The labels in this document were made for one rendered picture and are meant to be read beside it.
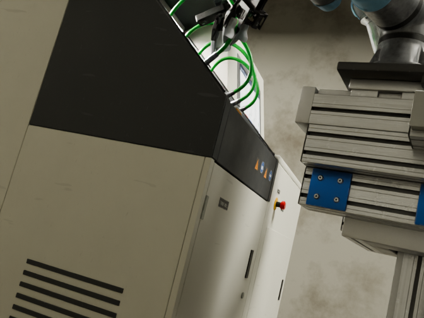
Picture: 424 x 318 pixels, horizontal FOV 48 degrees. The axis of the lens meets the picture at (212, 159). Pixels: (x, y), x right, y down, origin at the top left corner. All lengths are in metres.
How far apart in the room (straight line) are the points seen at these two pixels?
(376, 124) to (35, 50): 1.02
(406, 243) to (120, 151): 0.73
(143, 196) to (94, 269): 0.22
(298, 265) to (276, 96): 1.42
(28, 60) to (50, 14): 0.16
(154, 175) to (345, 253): 2.58
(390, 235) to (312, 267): 2.56
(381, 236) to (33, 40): 1.14
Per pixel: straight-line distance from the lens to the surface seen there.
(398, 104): 1.08
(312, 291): 3.68
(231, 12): 1.47
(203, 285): 1.31
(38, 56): 1.54
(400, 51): 1.13
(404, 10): 1.13
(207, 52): 2.10
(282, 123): 4.00
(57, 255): 1.32
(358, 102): 1.09
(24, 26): 1.63
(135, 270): 1.20
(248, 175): 1.49
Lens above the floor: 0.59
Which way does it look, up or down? 10 degrees up
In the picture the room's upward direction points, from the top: 14 degrees clockwise
